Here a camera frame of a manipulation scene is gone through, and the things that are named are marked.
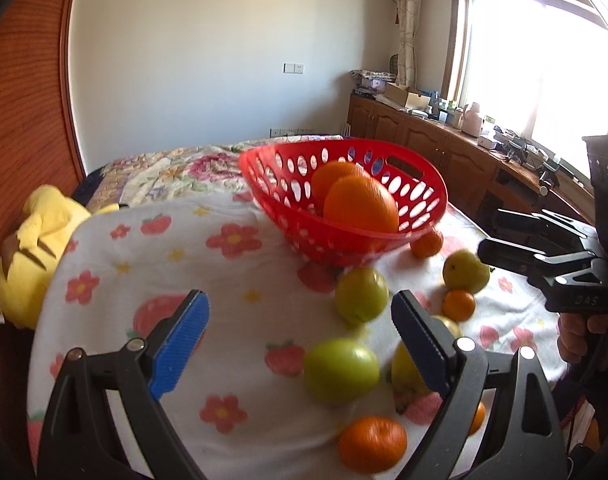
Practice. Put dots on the white plastic bottle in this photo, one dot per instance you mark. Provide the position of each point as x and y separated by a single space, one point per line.
471 120

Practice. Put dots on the folded patterned cloth stack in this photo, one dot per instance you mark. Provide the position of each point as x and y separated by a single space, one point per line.
371 79

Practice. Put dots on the red plastic basket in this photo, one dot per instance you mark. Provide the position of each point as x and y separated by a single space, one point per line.
334 245

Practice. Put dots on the dark oval fan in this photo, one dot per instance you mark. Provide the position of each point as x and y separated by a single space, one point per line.
393 65

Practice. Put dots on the white radiator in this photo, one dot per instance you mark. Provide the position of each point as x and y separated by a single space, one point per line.
345 129

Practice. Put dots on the yellow-green pear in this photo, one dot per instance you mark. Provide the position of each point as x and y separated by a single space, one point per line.
466 270
404 372
446 326

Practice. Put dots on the person's right hand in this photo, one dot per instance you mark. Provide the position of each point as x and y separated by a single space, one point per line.
571 340

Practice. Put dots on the wooden cabinet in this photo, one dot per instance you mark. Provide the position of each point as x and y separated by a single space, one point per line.
419 135

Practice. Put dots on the white wall outlet strip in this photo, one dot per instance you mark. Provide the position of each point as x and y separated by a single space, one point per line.
291 132

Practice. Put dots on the small teal boxes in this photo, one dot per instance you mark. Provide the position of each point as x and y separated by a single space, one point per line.
444 110

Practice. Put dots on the wooden-framed window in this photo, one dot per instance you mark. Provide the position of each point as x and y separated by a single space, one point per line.
534 60

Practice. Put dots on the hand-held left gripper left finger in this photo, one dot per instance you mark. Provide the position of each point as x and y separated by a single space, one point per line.
181 345

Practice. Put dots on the large orange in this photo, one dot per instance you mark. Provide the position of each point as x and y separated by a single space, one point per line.
331 175
361 205

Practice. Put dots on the white wall switch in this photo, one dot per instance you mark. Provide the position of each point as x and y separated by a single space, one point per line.
294 68

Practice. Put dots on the floral bedspread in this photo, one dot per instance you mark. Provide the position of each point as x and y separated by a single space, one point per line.
183 170

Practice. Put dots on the small tangerine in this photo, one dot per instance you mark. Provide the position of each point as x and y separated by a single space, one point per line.
459 305
478 417
428 243
373 444

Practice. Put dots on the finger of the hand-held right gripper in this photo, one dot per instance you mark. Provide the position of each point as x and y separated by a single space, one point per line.
509 255
534 227

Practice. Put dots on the cardboard box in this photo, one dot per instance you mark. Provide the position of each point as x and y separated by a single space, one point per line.
404 95

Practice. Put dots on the yellow plush toy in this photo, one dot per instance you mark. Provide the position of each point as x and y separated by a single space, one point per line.
38 240

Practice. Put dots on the patterned beige curtain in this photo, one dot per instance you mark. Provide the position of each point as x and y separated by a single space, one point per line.
409 35

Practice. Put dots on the pile of small gadgets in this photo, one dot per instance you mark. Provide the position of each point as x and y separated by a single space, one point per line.
524 150

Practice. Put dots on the green apple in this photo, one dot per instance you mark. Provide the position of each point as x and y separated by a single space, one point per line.
361 294
341 370

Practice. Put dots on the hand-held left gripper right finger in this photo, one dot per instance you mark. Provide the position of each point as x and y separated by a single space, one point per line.
419 340

